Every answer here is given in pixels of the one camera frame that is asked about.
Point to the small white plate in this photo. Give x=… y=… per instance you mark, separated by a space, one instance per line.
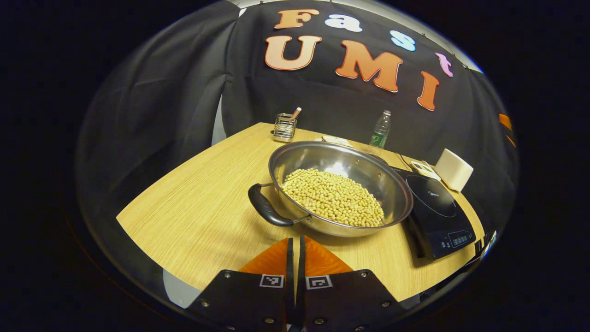
x=343 y=144

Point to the white box-shaped appliance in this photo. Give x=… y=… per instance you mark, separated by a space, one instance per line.
x=454 y=169

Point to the stainless steel pot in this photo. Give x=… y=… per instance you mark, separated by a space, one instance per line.
x=313 y=157

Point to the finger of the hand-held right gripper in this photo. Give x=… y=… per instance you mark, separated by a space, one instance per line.
x=506 y=122

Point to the clear plastic water bottle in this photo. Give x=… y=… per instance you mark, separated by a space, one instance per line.
x=380 y=131

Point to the sandwich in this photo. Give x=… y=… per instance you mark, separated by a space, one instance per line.
x=333 y=139

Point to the white divided plate with beans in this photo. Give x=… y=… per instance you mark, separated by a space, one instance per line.
x=425 y=169

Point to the pile of soybeans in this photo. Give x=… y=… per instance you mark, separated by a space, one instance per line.
x=332 y=198

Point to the black induction cooktop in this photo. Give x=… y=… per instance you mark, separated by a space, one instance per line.
x=435 y=216

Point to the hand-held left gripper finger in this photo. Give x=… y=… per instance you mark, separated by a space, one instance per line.
x=290 y=276
x=300 y=276

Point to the black backdrop cloth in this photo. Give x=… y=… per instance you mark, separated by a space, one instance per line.
x=161 y=101

